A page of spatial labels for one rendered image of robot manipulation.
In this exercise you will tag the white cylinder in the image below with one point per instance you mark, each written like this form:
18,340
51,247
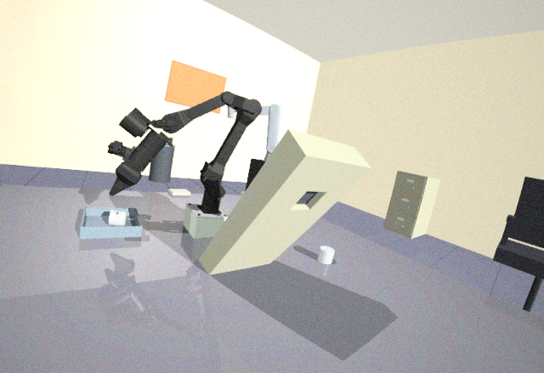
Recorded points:
325,255

